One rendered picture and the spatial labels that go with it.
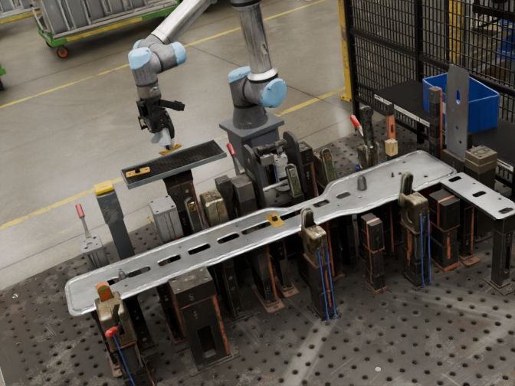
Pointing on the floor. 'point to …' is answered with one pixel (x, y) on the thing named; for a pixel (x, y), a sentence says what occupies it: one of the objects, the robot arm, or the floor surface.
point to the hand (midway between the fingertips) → (169, 145)
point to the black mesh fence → (424, 57)
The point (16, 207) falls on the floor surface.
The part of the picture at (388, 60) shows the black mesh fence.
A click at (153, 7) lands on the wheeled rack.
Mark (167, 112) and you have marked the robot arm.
